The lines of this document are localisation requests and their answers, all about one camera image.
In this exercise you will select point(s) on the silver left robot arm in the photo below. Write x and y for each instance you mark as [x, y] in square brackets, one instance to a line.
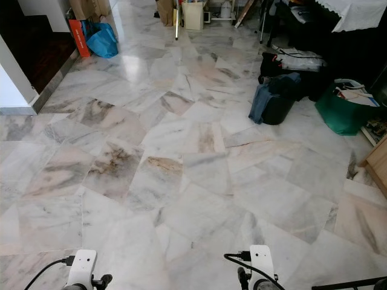
[74, 288]

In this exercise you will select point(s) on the black bucket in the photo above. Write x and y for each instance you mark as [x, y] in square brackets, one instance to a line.
[279, 112]

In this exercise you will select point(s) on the light wooden cabinet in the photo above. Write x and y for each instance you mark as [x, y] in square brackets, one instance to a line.
[378, 166]

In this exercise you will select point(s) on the blue jeans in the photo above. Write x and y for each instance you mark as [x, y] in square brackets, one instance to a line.
[259, 103]

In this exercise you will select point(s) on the green fabric bag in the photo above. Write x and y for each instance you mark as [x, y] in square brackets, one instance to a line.
[338, 116]

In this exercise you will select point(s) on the black bag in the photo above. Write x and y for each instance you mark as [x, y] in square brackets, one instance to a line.
[314, 83]

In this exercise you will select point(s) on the stack of papers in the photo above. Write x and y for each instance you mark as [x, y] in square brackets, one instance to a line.
[355, 94]

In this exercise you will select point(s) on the clear plastic bag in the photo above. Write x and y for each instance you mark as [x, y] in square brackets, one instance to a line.
[301, 59]

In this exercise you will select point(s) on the blue plastic bag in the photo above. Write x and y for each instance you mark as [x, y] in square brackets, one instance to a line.
[103, 41]

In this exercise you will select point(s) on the flat red cardboard box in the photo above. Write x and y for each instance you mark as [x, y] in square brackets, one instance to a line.
[79, 37]

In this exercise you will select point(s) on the thin white tube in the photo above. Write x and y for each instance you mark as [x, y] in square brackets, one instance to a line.
[177, 24]

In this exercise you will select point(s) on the cream tote bag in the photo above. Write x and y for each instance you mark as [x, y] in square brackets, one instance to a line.
[192, 16]

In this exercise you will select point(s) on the white plastic jug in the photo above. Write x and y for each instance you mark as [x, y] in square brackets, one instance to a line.
[225, 9]

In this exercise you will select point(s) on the brown curtain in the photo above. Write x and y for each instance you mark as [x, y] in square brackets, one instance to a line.
[87, 7]

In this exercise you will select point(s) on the brown paper bag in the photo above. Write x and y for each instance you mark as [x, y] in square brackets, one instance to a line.
[164, 11]

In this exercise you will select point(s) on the white lace tablecloth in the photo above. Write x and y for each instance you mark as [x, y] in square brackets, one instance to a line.
[354, 13]

